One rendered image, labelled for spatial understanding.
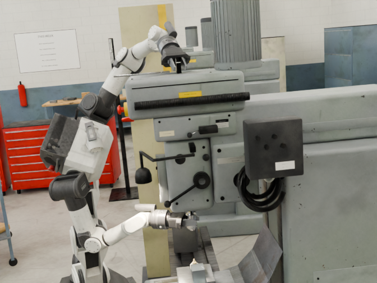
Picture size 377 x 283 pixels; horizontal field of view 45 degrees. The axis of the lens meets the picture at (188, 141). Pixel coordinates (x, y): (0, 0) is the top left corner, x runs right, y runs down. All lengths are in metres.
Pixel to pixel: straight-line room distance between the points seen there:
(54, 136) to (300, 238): 1.17
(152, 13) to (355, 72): 5.95
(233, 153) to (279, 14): 9.57
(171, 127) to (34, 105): 9.61
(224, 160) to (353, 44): 7.26
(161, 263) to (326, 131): 2.46
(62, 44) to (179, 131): 9.37
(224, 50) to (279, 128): 0.42
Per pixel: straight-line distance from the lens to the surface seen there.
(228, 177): 1.89
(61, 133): 2.19
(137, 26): 3.63
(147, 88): 1.79
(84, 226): 2.17
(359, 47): 9.04
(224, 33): 1.85
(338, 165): 1.89
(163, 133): 1.82
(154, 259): 4.06
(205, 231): 2.63
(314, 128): 1.94
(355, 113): 2.00
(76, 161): 2.14
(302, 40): 11.48
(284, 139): 1.64
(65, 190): 2.11
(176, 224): 2.03
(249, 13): 1.86
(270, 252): 2.14
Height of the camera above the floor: 2.03
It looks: 13 degrees down
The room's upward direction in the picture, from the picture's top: 5 degrees counter-clockwise
